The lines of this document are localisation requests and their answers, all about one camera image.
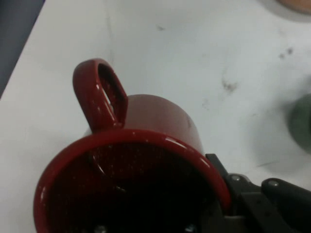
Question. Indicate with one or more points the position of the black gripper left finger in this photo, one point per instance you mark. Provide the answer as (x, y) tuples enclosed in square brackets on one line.
[(190, 229)]

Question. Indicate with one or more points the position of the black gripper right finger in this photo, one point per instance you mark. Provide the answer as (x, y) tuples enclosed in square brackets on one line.
[(267, 211)]

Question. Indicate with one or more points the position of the red ceramic mug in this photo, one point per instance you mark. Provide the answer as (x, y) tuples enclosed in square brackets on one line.
[(158, 114)]

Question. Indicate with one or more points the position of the dark green enamel mug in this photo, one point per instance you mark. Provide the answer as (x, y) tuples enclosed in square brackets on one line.
[(302, 126)]

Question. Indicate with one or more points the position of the brown wooden mug tree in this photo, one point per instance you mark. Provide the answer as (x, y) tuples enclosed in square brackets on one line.
[(298, 3)]

